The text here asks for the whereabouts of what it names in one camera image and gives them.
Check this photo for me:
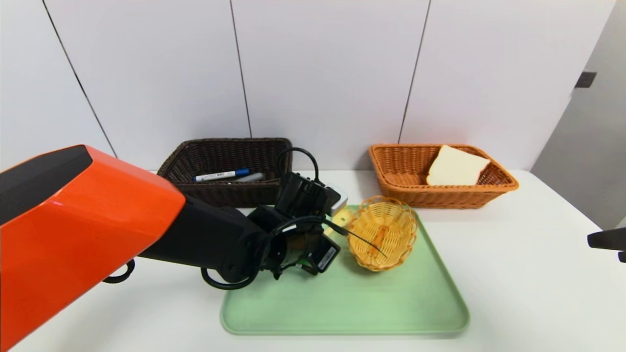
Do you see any white marker with blue cap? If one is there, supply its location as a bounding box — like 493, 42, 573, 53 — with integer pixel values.
193, 168, 251, 182

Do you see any toast bread slice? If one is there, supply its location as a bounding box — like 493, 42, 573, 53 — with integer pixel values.
426, 144, 491, 187

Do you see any small round yellow wicker basket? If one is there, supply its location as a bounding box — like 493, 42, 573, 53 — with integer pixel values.
346, 196, 419, 272

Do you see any orange rectangular wicker basket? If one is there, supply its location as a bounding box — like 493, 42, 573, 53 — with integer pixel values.
369, 143, 520, 210

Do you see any dark brown wicker basket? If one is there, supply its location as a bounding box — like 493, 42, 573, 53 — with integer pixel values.
157, 137, 293, 208

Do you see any light green plastic tray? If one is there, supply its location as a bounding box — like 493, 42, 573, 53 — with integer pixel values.
220, 205, 471, 336

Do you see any black left wrist camera cable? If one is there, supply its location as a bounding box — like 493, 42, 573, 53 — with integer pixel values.
201, 147, 343, 291

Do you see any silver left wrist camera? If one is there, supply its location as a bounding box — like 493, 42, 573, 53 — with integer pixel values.
279, 171, 349, 218

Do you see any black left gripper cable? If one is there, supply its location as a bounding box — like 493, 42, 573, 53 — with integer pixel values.
102, 258, 136, 285

